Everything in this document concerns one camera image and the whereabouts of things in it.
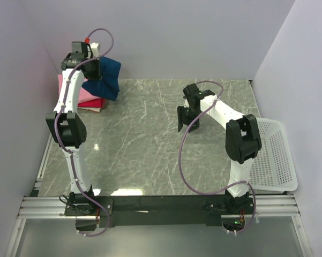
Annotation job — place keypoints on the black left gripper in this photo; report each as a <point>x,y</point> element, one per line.
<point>97,75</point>

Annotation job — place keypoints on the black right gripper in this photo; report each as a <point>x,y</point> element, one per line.
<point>181,117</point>

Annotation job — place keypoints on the blue Mickey t-shirt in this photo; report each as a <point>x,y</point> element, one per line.
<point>108,87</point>

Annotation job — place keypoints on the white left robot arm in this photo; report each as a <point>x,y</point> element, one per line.
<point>65,125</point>

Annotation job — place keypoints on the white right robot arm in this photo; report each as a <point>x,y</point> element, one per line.
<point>242,139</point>

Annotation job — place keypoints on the folded white t-shirt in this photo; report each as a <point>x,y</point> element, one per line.
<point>91,109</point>

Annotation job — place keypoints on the white plastic laundry basket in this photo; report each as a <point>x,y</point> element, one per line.
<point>273,168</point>

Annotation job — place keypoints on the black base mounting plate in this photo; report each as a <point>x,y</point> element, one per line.
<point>156,210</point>

